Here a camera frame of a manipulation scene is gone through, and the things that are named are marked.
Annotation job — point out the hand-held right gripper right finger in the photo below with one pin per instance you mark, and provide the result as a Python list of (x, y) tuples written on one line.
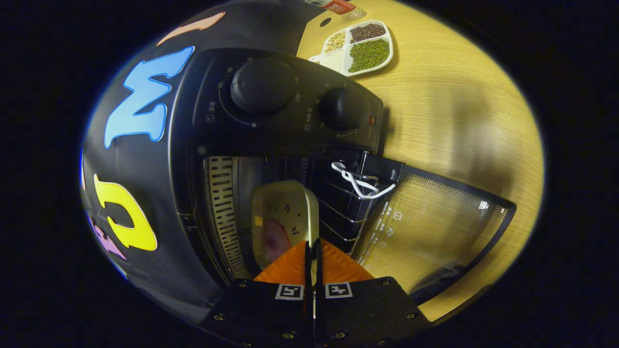
[(367, 309)]

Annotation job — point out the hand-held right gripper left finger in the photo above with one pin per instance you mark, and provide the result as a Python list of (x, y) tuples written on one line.
[(261, 309)]

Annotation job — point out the pink food slice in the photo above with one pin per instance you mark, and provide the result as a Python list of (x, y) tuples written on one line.
[(276, 241)]

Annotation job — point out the cream rectangular food tray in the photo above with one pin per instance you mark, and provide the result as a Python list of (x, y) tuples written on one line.
[(283, 203)]

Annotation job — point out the black electric oven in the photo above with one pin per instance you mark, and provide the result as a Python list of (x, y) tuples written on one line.
[(193, 87)]

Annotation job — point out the black oven knob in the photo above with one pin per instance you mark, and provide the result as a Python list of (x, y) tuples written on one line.
[(263, 86), (344, 108)]

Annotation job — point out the black backdrop cloth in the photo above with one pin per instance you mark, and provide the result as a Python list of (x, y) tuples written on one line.
[(140, 164)]

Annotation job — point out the white divided bean dish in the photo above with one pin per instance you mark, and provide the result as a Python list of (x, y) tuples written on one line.
[(367, 55)]

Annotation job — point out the black table grommet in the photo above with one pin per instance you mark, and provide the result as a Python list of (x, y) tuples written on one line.
[(325, 21)]

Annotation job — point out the clear plastic water bottle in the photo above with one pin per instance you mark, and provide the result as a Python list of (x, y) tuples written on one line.
[(341, 6)]

